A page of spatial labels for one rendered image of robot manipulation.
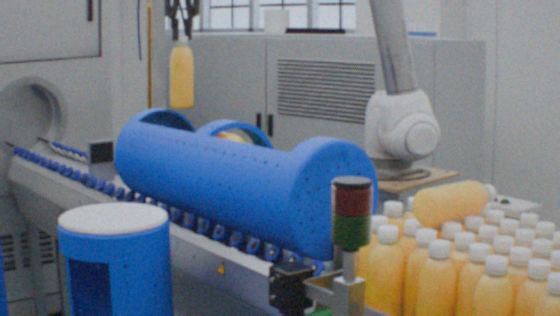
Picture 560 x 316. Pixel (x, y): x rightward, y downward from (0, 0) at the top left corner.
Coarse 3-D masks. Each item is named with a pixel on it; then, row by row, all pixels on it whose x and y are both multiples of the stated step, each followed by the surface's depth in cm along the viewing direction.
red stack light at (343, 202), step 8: (336, 192) 114; (344, 192) 113; (352, 192) 112; (360, 192) 112; (368, 192) 113; (336, 200) 114; (344, 200) 113; (352, 200) 113; (360, 200) 113; (368, 200) 114; (336, 208) 114; (344, 208) 113; (352, 208) 113; (360, 208) 113; (368, 208) 114
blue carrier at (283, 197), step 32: (128, 128) 229; (160, 128) 216; (192, 128) 241; (224, 128) 200; (256, 128) 207; (128, 160) 224; (160, 160) 208; (192, 160) 196; (224, 160) 185; (256, 160) 177; (288, 160) 169; (320, 160) 169; (352, 160) 174; (160, 192) 213; (192, 192) 196; (224, 192) 184; (256, 192) 173; (288, 192) 165; (320, 192) 170; (224, 224) 194; (256, 224) 177; (288, 224) 166; (320, 224) 171; (320, 256) 173
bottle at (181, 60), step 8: (176, 48) 226; (184, 48) 225; (176, 56) 225; (184, 56) 225; (192, 56) 228; (176, 64) 225; (184, 64) 225; (192, 64) 227; (176, 72) 226; (184, 72) 226; (192, 72) 228; (176, 80) 226; (184, 80) 226; (192, 80) 228; (176, 88) 227; (184, 88) 227; (192, 88) 229; (176, 96) 227; (184, 96) 227; (192, 96) 229; (176, 104) 228; (184, 104) 228; (192, 104) 230
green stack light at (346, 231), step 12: (336, 216) 114; (348, 216) 113; (360, 216) 113; (372, 216) 116; (336, 228) 115; (348, 228) 114; (360, 228) 114; (336, 240) 115; (348, 240) 114; (360, 240) 114
